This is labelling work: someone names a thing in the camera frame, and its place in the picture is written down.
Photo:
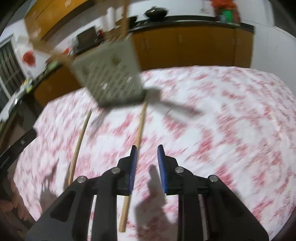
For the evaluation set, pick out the black lidded wok right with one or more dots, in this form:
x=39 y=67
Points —
x=156 y=13

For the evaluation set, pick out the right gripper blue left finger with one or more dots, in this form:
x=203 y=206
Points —
x=88 y=199

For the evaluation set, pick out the green box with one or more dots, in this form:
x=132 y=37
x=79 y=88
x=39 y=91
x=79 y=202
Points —
x=226 y=16

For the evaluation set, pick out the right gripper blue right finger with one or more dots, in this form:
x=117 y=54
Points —
x=207 y=208

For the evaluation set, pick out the red bag on counter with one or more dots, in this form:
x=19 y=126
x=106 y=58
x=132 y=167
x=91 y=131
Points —
x=218 y=5

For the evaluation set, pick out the left barred window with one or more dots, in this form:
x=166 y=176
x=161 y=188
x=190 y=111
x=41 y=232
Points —
x=12 y=74

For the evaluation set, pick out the lower wooden base cabinets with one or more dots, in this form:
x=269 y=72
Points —
x=173 y=46

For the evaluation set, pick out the dark cutting board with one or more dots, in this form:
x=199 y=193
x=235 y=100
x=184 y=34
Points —
x=86 y=39

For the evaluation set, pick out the person's left hand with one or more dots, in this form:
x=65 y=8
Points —
x=16 y=202

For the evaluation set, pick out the green perforated utensil holder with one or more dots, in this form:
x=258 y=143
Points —
x=111 y=73

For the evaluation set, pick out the red plastic bag hanging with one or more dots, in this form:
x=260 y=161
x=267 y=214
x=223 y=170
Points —
x=29 y=58

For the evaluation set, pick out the upper wooden wall cabinets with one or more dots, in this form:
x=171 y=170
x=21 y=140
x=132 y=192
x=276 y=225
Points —
x=45 y=18

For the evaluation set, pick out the floral pink white tablecloth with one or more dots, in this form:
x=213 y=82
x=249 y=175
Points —
x=236 y=123

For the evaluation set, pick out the yellow detergent bottle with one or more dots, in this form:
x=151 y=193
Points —
x=27 y=85

